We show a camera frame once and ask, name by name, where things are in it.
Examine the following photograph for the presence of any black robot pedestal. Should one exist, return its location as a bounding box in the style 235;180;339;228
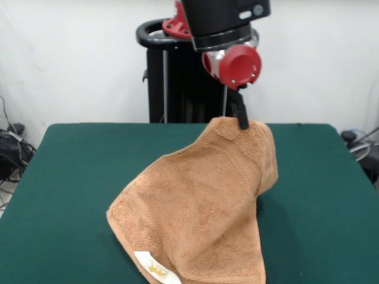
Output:
136;18;242;124

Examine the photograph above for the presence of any black floor object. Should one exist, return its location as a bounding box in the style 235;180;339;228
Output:
361;153;379;184

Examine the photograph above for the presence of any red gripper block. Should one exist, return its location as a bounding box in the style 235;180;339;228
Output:
202;46;263;130

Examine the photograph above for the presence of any dark green table cloth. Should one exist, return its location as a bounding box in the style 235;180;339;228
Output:
0;122;379;284

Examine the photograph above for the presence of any tan terry towel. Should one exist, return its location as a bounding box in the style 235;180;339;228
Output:
105;116;280;284

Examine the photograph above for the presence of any white ring stand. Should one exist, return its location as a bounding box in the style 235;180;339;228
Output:
349;141;371;162

